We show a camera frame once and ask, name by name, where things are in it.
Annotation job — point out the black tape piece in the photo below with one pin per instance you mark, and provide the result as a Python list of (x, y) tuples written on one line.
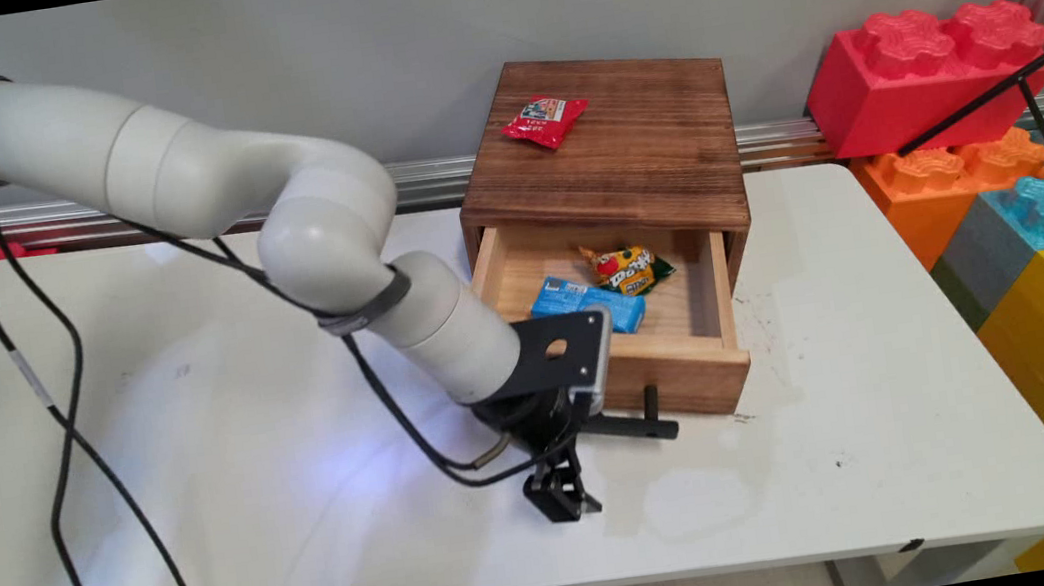
[(911, 545)]

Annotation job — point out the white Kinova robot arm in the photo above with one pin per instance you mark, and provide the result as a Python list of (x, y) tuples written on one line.
[(163, 169)]

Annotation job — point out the grey table leg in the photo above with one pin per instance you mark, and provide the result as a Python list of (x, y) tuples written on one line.
[(836, 579)]

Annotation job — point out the blue snack packet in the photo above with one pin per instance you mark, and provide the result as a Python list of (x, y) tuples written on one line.
[(584, 303)]

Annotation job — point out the brown wooden drawer cabinet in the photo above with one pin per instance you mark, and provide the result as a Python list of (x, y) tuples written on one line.
[(623, 138)]

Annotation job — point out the grey wrist camera black bracket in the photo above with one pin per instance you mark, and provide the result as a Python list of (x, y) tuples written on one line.
[(555, 349)]

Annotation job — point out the aluminium wall rail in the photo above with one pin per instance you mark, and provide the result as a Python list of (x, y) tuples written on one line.
[(784, 137)]

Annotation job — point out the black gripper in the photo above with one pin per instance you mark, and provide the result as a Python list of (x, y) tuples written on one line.
[(540, 427)]

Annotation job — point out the orange yellow snack packet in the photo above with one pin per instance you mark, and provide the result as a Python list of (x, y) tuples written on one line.
[(628, 269)]

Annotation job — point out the red flat object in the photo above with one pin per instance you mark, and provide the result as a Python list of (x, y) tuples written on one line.
[(22, 250)]

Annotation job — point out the big grey toy brick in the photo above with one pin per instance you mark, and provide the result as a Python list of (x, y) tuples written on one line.
[(977, 263)]

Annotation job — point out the black tripod legs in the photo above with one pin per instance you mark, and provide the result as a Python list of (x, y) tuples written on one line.
[(1030, 90)]

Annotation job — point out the red snack packet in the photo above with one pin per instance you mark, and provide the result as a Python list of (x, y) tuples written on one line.
[(547, 120)]

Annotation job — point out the big orange toy brick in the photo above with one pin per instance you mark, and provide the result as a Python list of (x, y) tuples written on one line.
[(941, 182)]

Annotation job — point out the big red toy brick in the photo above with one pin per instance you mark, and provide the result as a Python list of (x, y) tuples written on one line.
[(918, 79)]

